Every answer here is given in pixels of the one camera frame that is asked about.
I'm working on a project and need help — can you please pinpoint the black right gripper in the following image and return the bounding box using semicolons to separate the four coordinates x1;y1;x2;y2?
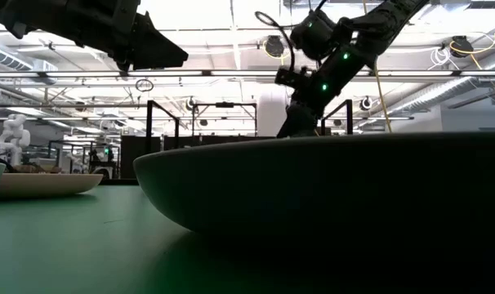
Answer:
276;91;325;138

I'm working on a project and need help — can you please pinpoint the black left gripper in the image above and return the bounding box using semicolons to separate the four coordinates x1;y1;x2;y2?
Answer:
66;0;190;74

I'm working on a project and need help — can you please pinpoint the dark grey plate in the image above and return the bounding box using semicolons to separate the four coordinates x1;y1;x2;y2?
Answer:
132;131;495;262

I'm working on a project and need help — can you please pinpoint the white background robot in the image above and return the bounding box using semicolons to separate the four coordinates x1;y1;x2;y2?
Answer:
0;114;31;167

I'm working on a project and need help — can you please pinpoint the white plate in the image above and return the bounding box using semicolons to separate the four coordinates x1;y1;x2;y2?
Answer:
0;171;105;199

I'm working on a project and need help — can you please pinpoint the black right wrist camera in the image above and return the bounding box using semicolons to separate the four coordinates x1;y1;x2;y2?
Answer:
274;66;310;91

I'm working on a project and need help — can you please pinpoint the black background station frame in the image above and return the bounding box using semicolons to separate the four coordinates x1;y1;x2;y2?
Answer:
191;101;259;138

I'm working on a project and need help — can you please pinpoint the yellow hanging cable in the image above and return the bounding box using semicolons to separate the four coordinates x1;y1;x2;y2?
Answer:
360;0;394;134

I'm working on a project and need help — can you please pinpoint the silver ceiling air duct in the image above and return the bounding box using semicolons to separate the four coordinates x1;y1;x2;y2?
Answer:
388;51;495;118

